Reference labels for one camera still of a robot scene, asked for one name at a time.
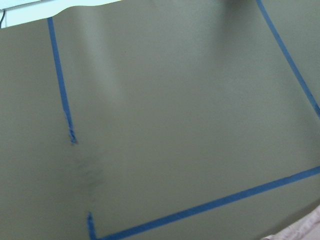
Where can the pink Snoopy t-shirt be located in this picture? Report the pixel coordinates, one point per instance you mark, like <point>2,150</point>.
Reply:
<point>306,228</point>

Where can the lower blue tape strip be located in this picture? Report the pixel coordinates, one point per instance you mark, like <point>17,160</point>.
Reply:
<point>212,205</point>

